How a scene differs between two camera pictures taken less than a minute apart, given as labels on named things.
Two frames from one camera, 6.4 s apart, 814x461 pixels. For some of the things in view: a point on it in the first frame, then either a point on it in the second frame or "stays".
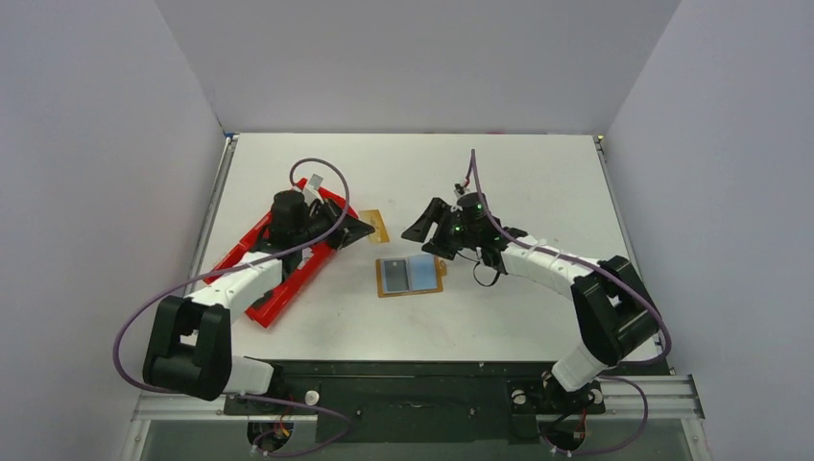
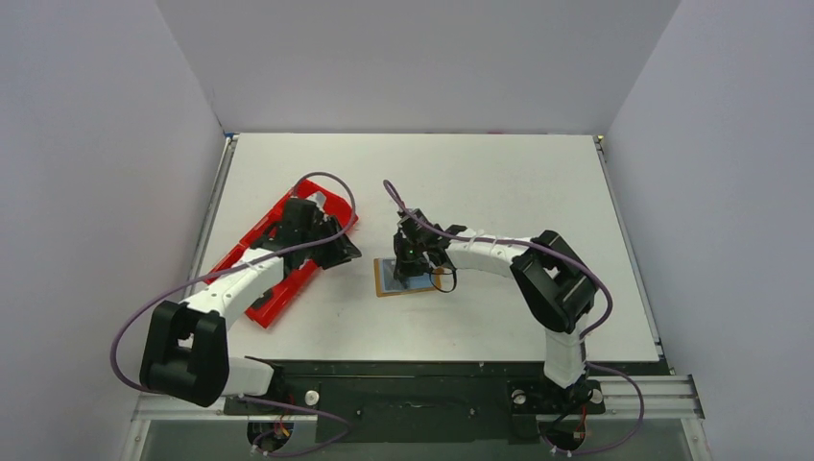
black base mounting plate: (428, 401) stays
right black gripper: (442, 230) to (406, 268)
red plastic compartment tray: (258, 234) stays
